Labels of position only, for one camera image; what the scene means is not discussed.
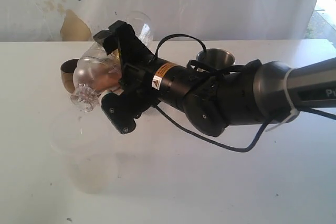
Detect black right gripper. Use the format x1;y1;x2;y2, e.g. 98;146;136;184
93;20;155;134

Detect brown wooden cubes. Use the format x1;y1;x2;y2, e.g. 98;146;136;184
93;60;121;92

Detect clear plastic shaker cup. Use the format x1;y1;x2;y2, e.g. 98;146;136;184
73;11;154;93

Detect clear plastic shaker lid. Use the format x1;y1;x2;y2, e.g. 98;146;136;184
70;57;109;112

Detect brown wooden cup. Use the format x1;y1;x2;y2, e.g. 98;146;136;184
60;59;79;93

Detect translucent plastic measuring cup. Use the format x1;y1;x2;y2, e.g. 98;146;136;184
50;107;118;194

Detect stainless steel cup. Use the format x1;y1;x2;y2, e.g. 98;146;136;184
196;48;235;72

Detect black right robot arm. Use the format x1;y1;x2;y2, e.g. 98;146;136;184
94;20;335;137

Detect white cable tie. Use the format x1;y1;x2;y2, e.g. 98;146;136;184
266;68;300;132

